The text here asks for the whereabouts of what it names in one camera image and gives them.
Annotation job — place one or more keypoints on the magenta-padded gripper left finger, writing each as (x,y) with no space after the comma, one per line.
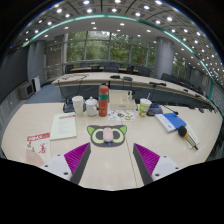
(76,160)

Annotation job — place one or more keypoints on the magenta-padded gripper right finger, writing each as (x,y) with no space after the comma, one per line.
(148,160)

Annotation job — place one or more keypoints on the cat-face mouse pad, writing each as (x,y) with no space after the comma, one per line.
(95,137)

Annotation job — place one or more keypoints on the white printed booklet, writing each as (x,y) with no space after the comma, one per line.
(63,126)

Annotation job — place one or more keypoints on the red and white pamphlet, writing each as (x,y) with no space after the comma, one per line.
(38,148)

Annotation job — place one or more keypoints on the blue and white book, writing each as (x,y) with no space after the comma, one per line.
(170,121)

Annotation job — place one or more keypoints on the black desk microphone unit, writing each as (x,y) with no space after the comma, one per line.
(154,110)
(68,107)

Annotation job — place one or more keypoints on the pale green paper sheet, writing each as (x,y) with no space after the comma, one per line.
(195,138)

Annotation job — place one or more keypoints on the green and white paper cup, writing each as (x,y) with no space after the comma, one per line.
(144,108)

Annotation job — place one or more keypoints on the colourful sticker sheet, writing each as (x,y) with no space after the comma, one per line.
(120,115)

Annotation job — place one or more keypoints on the stack of white paper cups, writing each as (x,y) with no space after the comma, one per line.
(78,106)

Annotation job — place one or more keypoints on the white lidded teapot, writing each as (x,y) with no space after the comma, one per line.
(91,108)

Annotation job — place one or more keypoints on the red drink bottle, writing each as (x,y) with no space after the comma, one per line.
(103,103)

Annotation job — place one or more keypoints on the beige cardboard box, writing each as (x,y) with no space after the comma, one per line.
(121,101)

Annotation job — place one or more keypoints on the long curved conference desk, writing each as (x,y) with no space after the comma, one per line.
(100,78)

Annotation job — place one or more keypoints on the grey box monitor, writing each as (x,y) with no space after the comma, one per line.
(26,90)

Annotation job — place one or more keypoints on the group of dark office chairs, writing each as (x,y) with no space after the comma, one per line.
(143,71)

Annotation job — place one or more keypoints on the group of ceiling lights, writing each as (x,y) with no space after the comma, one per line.
(116,13)

